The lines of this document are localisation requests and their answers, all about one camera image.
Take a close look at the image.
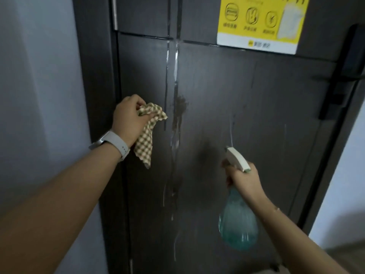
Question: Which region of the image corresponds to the person's right hand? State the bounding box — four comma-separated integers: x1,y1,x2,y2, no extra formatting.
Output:
221,159,267,199

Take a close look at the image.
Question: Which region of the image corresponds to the person's left hand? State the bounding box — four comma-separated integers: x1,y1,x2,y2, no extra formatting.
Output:
111,94,157,148

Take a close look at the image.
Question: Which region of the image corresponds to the checkered cleaning cloth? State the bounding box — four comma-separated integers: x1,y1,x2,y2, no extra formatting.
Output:
134,103,168,169

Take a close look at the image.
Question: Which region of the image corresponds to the teal spray bottle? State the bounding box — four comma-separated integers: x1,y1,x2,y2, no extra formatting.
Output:
218,147,259,251

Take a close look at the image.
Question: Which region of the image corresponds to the person's left forearm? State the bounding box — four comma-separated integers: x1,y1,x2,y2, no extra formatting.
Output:
0,143,121,274

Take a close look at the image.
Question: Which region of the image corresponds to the person's right forearm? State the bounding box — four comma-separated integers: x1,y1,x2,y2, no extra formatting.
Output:
251,195,350,274

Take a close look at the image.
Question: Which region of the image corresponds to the dark wooden door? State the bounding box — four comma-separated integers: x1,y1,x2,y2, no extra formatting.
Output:
115,0,365,274

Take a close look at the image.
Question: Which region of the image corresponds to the white wrist watch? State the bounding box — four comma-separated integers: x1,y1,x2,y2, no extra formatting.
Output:
89,130,131,162

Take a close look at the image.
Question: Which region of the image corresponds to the silver door hinge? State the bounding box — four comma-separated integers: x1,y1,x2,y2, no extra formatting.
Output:
111,0,118,31

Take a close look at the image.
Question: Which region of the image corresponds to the yellow and white sticker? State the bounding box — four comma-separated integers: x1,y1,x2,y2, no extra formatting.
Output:
217,0,310,55

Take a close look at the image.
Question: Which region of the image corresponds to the dark door frame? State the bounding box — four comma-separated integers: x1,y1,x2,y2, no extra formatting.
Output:
72,0,134,274

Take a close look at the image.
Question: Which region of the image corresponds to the black door handle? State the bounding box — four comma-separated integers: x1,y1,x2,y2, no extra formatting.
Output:
312,24,365,121

